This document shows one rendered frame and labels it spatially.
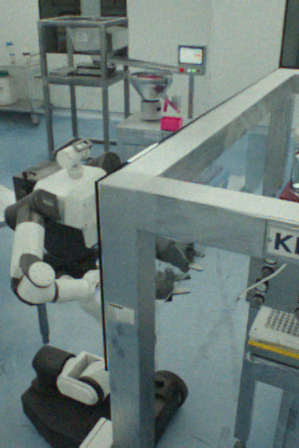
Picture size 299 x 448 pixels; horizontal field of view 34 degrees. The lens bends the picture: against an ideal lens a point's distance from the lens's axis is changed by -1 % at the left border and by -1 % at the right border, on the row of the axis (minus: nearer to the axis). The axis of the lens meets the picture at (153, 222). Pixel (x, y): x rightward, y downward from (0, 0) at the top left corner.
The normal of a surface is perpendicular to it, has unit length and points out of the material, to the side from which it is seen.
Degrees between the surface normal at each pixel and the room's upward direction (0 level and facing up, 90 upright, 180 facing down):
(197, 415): 0
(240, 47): 90
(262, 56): 90
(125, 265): 90
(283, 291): 90
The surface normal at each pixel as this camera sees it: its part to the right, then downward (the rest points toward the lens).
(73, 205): 0.32, 0.35
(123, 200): -0.44, 0.40
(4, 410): 0.00, -0.89
